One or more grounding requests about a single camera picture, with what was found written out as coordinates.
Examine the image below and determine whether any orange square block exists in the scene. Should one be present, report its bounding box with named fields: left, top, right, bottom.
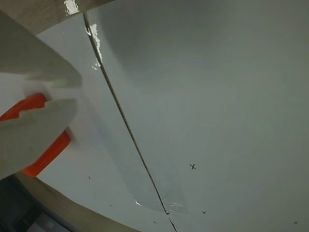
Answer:
left=0, top=93, right=71, bottom=178

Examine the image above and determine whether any clear tape strip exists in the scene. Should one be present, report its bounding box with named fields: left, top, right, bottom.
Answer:
left=63, top=0, right=105, bottom=71
left=95, top=113, right=191, bottom=216

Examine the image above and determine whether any white paper sheet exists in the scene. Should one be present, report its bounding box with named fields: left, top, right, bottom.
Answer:
left=0, top=11, right=179, bottom=232
left=83, top=0, right=309, bottom=232

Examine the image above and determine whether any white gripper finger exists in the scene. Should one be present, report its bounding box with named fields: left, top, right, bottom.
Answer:
left=0, top=98, right=78, bottom=181
left=0, top=9, right=84, bottom=90

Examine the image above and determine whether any dark grey equipment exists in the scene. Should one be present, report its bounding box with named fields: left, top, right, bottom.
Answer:
left=0, top=175, right=74, bottom=232

